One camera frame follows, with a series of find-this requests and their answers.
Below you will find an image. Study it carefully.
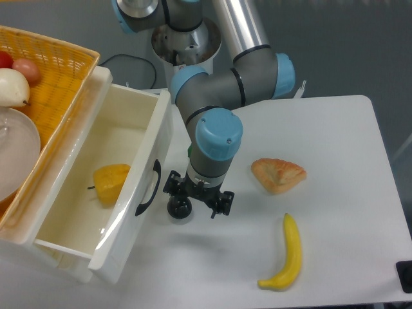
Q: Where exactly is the yellow woven basket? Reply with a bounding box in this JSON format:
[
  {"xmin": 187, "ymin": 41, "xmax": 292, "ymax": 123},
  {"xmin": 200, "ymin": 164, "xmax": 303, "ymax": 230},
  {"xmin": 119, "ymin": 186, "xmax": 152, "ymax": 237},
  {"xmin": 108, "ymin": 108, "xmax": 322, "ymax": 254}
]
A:
[{"xmin": 1, "ymin": 26, "xmax": 100, "ymax": 226}]

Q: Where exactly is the black corner object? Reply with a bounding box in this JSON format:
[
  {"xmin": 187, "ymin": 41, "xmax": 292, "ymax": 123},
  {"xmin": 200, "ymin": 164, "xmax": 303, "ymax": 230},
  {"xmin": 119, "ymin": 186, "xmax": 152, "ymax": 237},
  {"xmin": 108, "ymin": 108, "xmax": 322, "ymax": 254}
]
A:
[{"xmin": 396, "ymin": 260, "xmax": 412, "ymax": 294}]

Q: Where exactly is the black floor cable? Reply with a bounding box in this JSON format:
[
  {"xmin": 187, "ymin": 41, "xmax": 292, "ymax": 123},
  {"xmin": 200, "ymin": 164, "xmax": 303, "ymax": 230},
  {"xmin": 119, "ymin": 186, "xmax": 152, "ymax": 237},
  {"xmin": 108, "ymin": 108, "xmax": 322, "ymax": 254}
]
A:
[{"xmin": 99, "ymin": 53, "xmax": 157, "ymax": 89}]

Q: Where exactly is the white drawer cabinet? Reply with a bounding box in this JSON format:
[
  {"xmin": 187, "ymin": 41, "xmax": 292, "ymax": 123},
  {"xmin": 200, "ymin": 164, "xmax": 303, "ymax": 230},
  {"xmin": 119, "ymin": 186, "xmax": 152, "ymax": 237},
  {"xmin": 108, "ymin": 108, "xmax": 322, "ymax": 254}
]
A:
[{"xmin": 1, "ymin": 66, "xmax": 113, "ymax": 283}]

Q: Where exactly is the white top drawer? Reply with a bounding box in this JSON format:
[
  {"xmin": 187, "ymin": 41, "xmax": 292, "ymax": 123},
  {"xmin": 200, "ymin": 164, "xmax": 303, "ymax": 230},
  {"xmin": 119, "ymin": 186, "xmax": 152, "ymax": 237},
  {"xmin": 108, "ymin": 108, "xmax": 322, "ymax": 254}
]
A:
[{"xmin": 34, "ymin": 85, "xmax": 173, "ymax": 283}]

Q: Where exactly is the yellow bell pepper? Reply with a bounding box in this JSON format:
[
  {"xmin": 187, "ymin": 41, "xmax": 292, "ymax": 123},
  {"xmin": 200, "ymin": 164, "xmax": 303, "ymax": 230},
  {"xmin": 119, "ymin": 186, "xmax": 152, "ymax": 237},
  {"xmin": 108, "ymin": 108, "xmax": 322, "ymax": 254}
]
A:
[{"xmin": 88, "ymin": 164, "xmax": 131, "ymax": 206}]

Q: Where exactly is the red tomato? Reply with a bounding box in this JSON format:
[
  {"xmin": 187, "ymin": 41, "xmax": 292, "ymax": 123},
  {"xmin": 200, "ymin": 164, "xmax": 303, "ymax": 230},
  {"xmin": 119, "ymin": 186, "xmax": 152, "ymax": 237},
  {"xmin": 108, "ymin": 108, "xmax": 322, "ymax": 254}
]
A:
[{"xmin": 0, "ymin": 51, "xmax": 14, "ymax": 68}]

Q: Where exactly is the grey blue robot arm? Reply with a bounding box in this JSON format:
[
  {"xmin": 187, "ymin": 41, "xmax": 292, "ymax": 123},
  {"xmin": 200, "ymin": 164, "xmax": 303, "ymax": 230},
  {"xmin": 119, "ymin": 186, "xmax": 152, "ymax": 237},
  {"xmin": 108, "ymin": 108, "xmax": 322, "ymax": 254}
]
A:
[{"xmin": 112, "ymin": 1, "xmax": 295, "ymax": 219}]

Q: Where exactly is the yellow banana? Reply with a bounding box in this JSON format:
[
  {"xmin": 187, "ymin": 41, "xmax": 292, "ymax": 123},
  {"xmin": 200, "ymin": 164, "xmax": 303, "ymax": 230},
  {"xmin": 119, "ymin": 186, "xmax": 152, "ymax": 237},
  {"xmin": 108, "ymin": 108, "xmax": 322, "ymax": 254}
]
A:
[{"xmin": 257, "ymin": 214, "xmax": 303, "ymax": 291}]

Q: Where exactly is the pink peach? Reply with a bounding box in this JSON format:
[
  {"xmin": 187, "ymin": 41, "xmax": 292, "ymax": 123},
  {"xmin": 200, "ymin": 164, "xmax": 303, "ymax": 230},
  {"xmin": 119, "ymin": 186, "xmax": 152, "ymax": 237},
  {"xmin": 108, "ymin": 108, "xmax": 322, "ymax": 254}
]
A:
[{"xmin": 12, "ymin": 59, "xmax": 41, "ymax": 84}]

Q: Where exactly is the orange pastry bread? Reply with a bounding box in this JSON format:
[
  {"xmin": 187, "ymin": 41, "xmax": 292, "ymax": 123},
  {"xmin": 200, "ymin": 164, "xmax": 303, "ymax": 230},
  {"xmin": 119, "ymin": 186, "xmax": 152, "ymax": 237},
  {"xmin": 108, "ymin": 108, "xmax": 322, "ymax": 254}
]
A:
[{"xmin": 251, "ymin": 158, "xmax": 307, "ymax": 194}]

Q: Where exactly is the white pear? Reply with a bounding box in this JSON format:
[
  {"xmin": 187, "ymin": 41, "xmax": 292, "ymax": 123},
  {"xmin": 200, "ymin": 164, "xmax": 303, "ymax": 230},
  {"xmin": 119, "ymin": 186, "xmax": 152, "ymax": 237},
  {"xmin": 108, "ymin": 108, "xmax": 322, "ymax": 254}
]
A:
[{"xmin": 0, "ymin": 68, "xmax": 30, "ymax": 108}]

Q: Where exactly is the green bell pepper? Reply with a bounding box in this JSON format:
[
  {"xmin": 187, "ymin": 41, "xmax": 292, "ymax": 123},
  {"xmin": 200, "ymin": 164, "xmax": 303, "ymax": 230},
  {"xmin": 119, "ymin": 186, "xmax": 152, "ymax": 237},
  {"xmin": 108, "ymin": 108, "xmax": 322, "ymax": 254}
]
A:
[{"xmin": 187, "ymin": 145, "xmax": 192, "ymax": 158}]

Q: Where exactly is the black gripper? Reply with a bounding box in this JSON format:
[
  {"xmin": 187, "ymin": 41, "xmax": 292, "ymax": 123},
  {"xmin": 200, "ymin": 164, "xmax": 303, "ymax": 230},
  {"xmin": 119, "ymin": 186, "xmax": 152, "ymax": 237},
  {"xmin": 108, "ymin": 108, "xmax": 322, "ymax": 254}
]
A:
[{"xmin": 163, "ymin": 170, "xmax": 234, "ymax": 219}]

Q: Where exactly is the white plate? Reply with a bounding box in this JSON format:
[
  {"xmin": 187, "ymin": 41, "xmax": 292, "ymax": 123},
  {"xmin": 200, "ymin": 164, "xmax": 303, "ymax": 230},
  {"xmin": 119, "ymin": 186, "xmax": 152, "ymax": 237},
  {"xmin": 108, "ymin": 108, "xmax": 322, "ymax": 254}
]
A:
[{"xmin": 1, "ymin": 108, "xmax": 41, "ymax": 201}]

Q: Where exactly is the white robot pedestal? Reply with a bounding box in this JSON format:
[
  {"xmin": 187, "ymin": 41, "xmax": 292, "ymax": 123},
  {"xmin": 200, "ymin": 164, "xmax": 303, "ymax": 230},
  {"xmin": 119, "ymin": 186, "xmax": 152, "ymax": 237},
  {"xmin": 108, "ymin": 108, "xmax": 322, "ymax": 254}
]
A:
[{"xmin": 151, "ymin": 17, "xmax": 221, "ymax": 87}]

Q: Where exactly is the metal table clamp bracket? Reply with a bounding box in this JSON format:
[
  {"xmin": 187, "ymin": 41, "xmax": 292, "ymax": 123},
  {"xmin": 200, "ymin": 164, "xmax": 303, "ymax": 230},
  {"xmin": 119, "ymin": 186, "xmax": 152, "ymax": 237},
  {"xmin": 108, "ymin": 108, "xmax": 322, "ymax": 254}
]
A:
[{"xmin": 294, "ymin": 80, "xmax": 306, "ymax": 98}]

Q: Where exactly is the black round fruit toy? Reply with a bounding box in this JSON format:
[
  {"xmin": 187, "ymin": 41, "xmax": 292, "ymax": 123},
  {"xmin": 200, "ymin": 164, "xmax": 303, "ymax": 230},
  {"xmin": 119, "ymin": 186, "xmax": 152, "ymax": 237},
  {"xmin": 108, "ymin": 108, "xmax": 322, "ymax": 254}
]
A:
[{"xmin": 167, "ymin": 196, "xmax": 192, "ymax": 220}]

